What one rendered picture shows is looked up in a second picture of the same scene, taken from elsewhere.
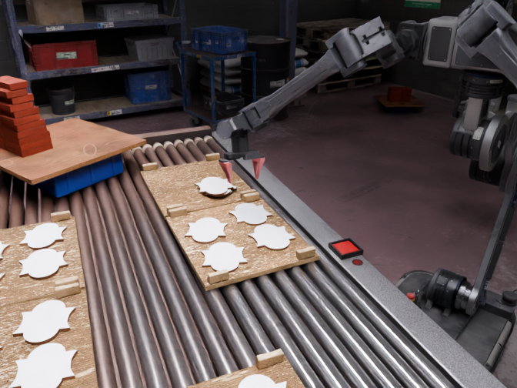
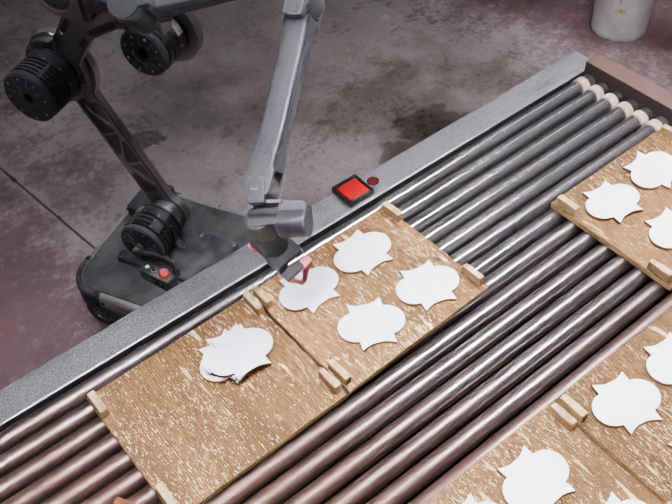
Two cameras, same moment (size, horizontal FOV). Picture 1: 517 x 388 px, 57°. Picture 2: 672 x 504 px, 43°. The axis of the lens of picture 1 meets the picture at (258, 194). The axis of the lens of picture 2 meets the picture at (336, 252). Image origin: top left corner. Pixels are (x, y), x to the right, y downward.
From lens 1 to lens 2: 2.13 m
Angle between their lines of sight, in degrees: 78
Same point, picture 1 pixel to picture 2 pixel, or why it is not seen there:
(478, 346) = (228, 223)
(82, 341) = (627, 354)
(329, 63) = (312, 30)
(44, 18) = not seen: outside the picture
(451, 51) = not seen: outside the picture
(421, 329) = (460, 132)
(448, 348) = (477, 118)
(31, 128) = not seen: outside the picture
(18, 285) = (588, 483)
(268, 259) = (410, 245)
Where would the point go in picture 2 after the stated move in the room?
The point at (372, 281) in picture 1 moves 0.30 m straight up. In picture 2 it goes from (403, 166) to (403, 71)
